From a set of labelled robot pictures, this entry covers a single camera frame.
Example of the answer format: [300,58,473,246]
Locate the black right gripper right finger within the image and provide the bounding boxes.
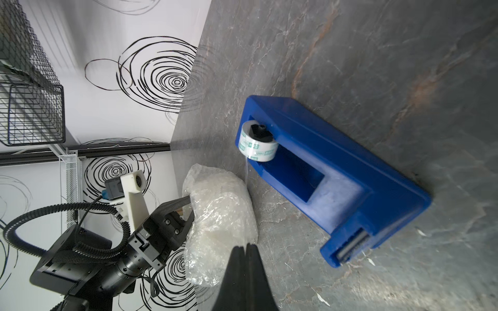
[246,244,279,311]

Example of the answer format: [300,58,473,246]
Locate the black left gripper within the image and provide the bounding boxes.
[126,196,195,272]

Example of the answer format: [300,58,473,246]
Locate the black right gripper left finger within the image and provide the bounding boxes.
[212,246,245,311]

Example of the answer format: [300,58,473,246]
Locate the clear bubble wrap sheet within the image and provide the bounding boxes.
[182,164,259,287]

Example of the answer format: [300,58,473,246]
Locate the blue tape dispenser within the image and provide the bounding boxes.
[236,95,432,268]

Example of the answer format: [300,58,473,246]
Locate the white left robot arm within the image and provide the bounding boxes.
[3,196,195,310]

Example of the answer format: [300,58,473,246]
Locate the white tape roll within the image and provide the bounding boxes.
[237,120,279,162]

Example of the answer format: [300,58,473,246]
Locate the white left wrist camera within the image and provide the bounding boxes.
[102,170,149,232]

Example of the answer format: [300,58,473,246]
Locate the black wire wall basket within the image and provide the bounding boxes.
[1,1,66,146]

